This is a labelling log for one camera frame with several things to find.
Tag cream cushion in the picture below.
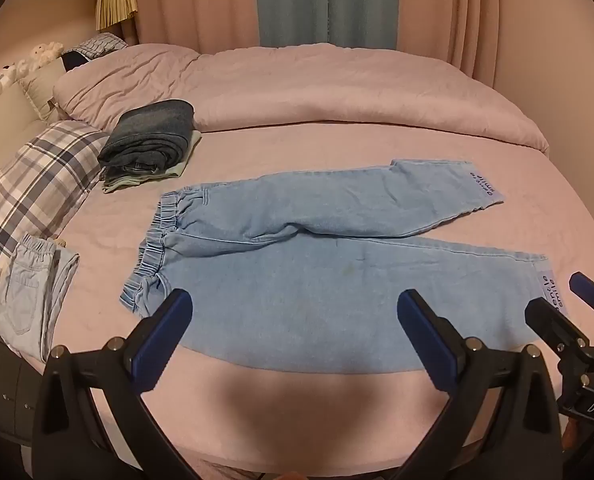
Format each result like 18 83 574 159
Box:
19 55 71 124

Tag folded pale blue pants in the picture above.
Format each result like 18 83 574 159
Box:
0 232 81 364

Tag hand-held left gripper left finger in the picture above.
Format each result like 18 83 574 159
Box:
31 287 194 480

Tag folded pale green cloth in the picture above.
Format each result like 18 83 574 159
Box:
100 130 203 195

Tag pink duvet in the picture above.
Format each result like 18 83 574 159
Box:
52 42 550 157

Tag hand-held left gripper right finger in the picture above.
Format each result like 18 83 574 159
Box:
396 288 564 480

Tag striped grey pillow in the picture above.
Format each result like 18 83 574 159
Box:
61 33 129 74

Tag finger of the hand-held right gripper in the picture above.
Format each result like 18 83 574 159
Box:
569 272 594 322
524 297 590 362

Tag beige headboard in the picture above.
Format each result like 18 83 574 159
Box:
0 7 102 197

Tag dark bedside drawer cabinet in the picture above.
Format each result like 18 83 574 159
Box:
0 317 46 447

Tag light blue denim pants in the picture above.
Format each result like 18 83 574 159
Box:
118 159 570 375

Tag folded dark denim pants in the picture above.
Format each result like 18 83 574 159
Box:
98 99 196 182

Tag bed with pink sheet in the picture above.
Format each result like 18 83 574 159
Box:
0 120 594 473

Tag plaid pillow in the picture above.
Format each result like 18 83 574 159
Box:
0 120 111 312

